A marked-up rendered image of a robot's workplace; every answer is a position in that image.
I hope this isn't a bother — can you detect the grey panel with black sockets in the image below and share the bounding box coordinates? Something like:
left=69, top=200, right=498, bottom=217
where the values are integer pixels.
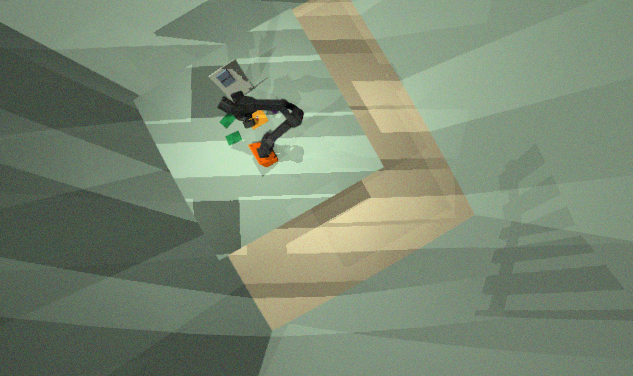
left=209, top=59, right=253, bottom=101

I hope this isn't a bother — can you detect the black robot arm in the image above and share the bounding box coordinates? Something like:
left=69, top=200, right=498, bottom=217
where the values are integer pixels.
left=217, top=96, right=304, bottom=158

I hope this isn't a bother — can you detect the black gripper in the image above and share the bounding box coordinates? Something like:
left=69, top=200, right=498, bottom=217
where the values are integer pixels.
left=231, top=91, right=256, bottom=129

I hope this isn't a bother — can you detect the green flat rectangular pad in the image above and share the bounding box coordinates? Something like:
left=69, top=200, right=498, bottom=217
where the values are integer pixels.
left=225, top=131, right=242, bottom=146
left=220, top=113, right=235, bottom=128

